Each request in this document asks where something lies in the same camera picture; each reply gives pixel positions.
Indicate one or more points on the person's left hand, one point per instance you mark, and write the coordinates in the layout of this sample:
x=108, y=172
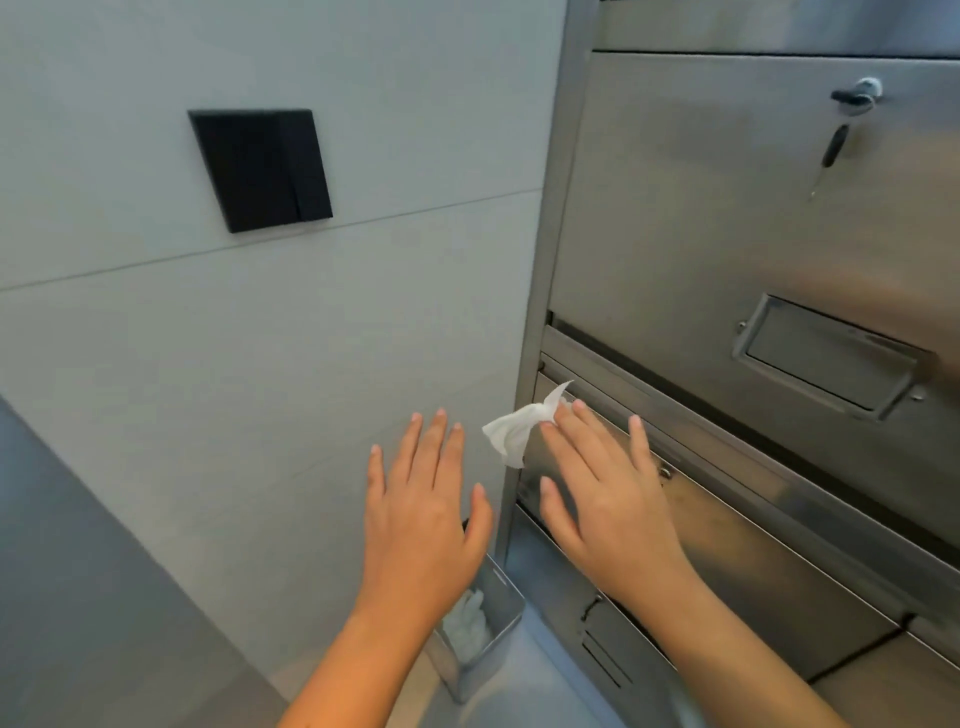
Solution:
x=416, y=540

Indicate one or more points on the person's right hand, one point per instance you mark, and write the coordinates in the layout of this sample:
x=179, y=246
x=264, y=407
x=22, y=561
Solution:
x=622, y=532

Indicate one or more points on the white wet wipe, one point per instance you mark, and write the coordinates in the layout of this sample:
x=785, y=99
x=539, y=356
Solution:
x=514, y=435

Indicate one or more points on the person's right forearm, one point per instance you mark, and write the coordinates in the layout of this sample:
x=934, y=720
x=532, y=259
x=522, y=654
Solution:
x=735, y=667

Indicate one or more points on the small steel waste bin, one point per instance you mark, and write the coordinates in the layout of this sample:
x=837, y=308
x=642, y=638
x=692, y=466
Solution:
x=502, y=622

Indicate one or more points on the stainless steel cabinet body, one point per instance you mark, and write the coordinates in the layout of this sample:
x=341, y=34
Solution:
x=555, y=225

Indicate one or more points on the black-headed keys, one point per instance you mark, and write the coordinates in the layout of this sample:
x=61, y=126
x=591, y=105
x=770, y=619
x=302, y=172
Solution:
x=835, y=146

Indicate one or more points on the silver door lock cylinder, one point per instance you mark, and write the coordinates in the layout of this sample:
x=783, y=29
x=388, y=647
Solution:
x=868, y=90

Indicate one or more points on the chrome label holder frame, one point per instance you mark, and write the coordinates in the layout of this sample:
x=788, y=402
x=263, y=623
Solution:
x=750, y=330

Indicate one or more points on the black square wall switch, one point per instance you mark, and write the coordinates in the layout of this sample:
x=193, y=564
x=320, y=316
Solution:
x=255, y=169

